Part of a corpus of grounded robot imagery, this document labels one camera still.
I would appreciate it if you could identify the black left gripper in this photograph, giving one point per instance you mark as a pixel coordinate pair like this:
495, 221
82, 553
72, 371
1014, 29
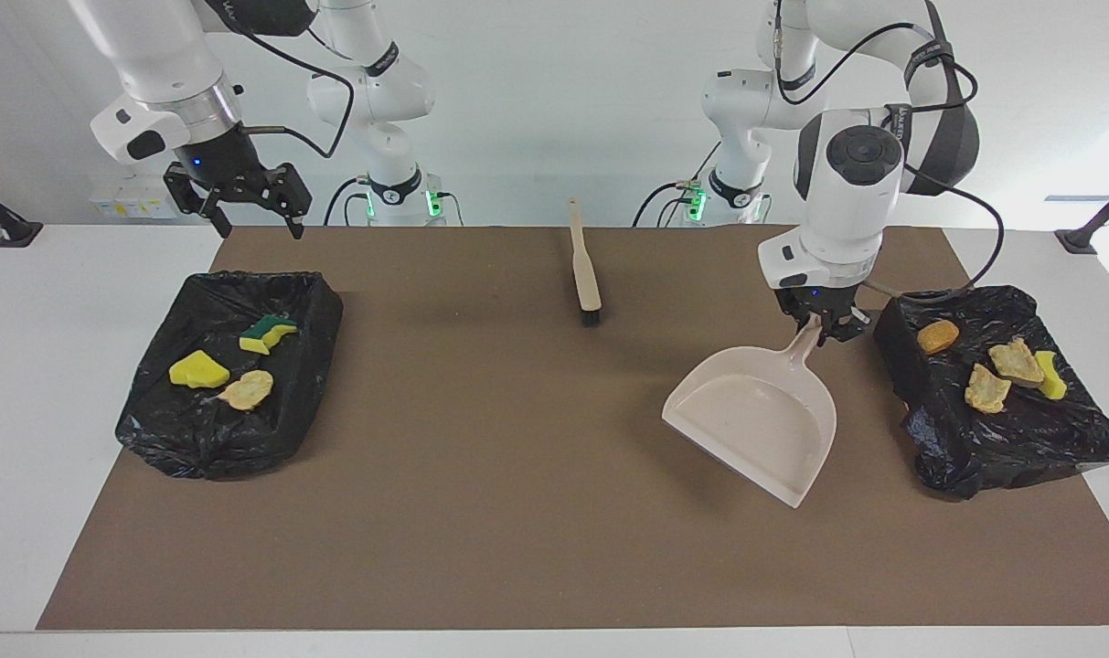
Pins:
824, 299

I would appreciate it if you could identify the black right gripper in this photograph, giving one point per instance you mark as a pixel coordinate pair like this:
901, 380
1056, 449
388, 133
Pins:
218, 164

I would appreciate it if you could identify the brown oval sponge chunk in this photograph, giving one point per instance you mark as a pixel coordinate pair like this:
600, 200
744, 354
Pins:
937, 337

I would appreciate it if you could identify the beige plastic dustpan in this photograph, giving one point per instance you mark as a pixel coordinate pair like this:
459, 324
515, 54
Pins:
755, 420

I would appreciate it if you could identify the yellow green-backed sponge piece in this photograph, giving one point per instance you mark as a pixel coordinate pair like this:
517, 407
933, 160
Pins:
254, 344

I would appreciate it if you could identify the orange striped sponge chunk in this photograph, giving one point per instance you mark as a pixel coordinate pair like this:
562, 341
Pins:
986, 390

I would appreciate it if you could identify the tan sponge chunk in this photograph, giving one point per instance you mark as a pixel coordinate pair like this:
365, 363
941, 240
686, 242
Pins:
246, 391
1016, 363

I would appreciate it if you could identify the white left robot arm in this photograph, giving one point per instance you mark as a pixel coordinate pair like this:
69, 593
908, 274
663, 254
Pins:
847, 183

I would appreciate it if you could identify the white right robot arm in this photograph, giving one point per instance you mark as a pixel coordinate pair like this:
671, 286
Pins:
161, 64

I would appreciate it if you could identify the black bag-lined trash bin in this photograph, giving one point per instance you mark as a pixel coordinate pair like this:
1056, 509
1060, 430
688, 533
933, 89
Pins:
1020, 439
271, 439

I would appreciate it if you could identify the white cardboard box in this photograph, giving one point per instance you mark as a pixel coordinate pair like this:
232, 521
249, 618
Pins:
152, 206
104, 203

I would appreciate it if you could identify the brown table mat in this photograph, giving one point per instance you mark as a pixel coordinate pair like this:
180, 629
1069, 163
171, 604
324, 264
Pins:
517, 548

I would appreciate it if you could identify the black camera stand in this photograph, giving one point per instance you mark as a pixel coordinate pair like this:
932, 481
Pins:
1080, 239
19, 233

